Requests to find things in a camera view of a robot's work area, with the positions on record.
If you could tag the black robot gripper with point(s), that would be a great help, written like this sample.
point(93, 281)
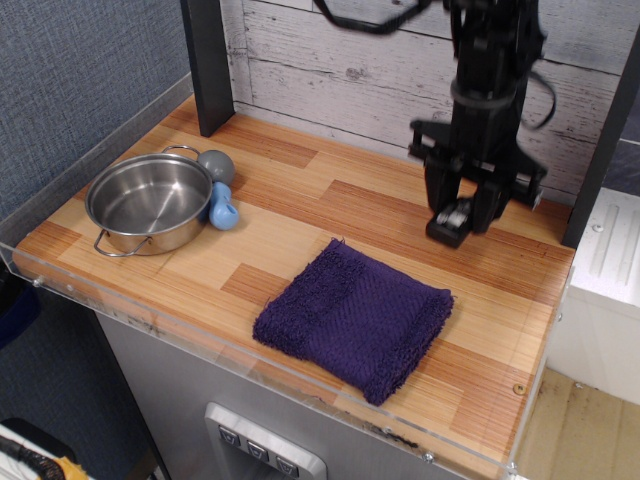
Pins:
point(479, 144)

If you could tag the small black bottle red cap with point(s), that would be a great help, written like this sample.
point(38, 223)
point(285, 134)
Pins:
point(452, 225)

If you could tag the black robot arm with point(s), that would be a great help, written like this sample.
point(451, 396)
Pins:
point(495, 44)

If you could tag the purple folded cloth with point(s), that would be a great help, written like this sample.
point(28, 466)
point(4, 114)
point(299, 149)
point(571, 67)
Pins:
point(361, 320)

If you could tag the white plastic cabinet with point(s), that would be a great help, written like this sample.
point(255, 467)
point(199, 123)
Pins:
point(595, 340)

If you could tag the blue and grey toy dumbbell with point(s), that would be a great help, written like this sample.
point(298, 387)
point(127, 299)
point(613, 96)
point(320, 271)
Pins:
point(223, 215)

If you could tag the clear acrylic table guard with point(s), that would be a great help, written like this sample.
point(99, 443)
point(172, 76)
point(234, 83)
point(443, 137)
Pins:
point(181, 323)

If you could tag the stainless steel pot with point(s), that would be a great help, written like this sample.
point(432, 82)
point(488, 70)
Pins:
point(150, 204)

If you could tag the silver dispenser button panel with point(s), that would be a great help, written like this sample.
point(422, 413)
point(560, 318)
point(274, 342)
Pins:
point(250, 451)

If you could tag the black mesh and yellow object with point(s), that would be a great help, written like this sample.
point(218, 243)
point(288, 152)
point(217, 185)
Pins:
point(47, 468)

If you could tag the black vertical post right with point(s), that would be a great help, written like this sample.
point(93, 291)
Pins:
point(611, 132)

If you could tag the black vertical post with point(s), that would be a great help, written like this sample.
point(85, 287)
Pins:
point(208, 60)
point(611, 132)

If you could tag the black vertical post left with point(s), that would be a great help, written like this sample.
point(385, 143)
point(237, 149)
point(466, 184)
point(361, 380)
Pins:
point(208, 60)

